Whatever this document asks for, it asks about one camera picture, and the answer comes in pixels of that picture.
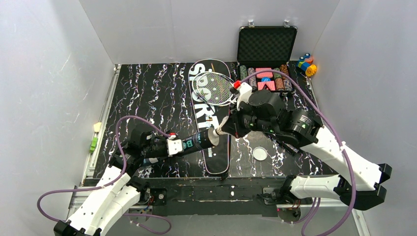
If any black shuttlecock tube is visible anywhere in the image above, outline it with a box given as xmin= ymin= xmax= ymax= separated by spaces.
xmin=182 ymin=127 xmax=220 ymax=155

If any clear round tube lid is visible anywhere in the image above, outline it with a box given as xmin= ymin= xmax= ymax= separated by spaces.
xmin=252 ymin=147 xmax=268 ymax=161

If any white shuttlecock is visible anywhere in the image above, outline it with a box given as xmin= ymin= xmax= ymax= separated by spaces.
xmin=213 ymin=126 xmax=223 ymax=137

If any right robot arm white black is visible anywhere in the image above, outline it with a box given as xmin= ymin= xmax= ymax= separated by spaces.
xmin=214 ymin=90 xmax=392 ymax=210

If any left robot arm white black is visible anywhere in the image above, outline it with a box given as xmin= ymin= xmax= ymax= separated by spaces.
xmin=54 ymin=131 xmax=183 ymax=236

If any white badminton racket upper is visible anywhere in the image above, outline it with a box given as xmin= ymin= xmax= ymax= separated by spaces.
xmin=197 ymin=70 xmax=240 ymax=107

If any white badminton racket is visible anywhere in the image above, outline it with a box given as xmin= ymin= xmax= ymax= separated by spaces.
xmin=193 ymin=75 xmax=237 ymax=107
xmin=197 ymin=70 xmax=240 ymax=107

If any white badminton racket lower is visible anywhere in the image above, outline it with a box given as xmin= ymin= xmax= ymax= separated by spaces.
xmin=193 ymin=75 xmax=237 ymax=107

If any pink playing card deck lower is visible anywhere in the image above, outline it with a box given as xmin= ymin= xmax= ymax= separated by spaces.
xmin=257 ymin=81 xmax=276 ymax=91

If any pink playing card deck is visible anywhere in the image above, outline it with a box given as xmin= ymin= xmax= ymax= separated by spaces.
xmin=257 ymin=81 xmax=276 ymax=91
xmin=255 ymin=68 xmax=273 ymax=79

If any blue dealer button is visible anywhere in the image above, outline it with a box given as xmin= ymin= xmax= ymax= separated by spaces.
xmin=261 ymin=77 xmax=271 ymax=82

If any poker chip row right inner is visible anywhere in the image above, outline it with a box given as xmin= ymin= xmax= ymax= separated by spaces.
xmin=273 ymin=72 xmax=285 ymax=91

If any poker chip row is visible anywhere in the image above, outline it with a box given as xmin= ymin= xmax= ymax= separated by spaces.
xmin=273 ymin=72 xmax=285 ymax=91
xmin=247 ymin=67 xmax=258 ymax=91
xmin=239 ymin=65 xmax=248 ymax=82
xmin=280 ymin=64 xmax=293 ymax=91

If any black racket bag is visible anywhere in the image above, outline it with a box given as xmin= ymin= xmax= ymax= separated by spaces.
xmin=187 ymin=59 xmax=231 ymax=176

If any poker chip row far right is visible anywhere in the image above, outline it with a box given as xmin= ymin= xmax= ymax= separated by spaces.
xmin=280 ymin=64 xmax=293 ymax=91

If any pink playing card deck upper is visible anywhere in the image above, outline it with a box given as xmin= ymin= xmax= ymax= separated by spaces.
xmin=255 ymin=68 xmax=273 ymax=79

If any green small block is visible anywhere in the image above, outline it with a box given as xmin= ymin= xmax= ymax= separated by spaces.
xmin=89 ymin=137 xmax=98 ymax=153

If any beige small block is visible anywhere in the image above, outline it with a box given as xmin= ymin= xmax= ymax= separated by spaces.
xmin=93 ymin=122 xmax=102 ymax=133

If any poker chip row far left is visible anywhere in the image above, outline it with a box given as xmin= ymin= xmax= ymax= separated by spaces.
xmin=239 ymin=65 xmax=248 ymax=82

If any colourful toy block train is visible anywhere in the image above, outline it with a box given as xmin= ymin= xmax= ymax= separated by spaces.
xmin=296 ymin=53 xmax=317 ymax=77

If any black poker chip case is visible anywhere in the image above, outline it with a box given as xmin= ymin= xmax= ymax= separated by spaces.
xmin=236 ymin=26 xmax=297 ymax=96

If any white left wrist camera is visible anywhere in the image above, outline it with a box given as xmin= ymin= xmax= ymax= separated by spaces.
xmin=167 ymin=133 xmax=184 ymax=157

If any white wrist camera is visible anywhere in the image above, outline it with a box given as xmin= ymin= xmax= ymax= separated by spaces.
xmin=167 ymin=133 xmax=184 ymax=157
xmin=233 ymin=81 xmax=252 ymax=111

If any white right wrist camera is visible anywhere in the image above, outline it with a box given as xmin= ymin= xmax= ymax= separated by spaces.
xmin=233 ymin=81 xmax=252 ymax=111

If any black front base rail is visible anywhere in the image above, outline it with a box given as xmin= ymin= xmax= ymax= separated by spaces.
xmin=143 ymin=177 xmax=333 ymax=218

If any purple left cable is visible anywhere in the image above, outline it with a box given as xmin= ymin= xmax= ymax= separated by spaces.
xmin=36 ymin=116 xmax=177 ymax=235

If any purple cable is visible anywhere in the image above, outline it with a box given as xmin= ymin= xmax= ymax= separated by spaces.
xmin=36 ymin=116 xmax=177 ymax=235
xmin=239 ymin=69 xmax=357 ymax=236

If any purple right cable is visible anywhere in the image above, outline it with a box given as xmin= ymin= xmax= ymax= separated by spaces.
xmin=239 ymin=69 xmax=357 ymax=236

